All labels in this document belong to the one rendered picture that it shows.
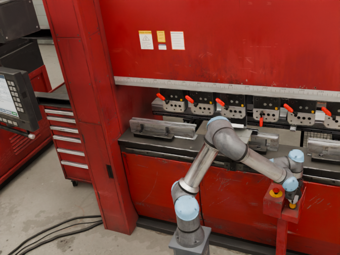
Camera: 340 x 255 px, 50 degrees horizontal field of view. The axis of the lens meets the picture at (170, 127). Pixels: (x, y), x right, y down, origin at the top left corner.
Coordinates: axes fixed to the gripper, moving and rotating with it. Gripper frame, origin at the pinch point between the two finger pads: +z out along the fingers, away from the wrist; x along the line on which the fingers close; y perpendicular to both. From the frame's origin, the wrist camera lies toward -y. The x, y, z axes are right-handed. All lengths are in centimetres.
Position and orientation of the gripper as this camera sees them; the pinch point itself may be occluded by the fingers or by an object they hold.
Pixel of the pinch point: (292, 203)
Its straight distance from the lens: 223.8
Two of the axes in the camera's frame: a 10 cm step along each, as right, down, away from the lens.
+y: 4.9, -5.5, 6.8
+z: 1.4, 8.2, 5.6
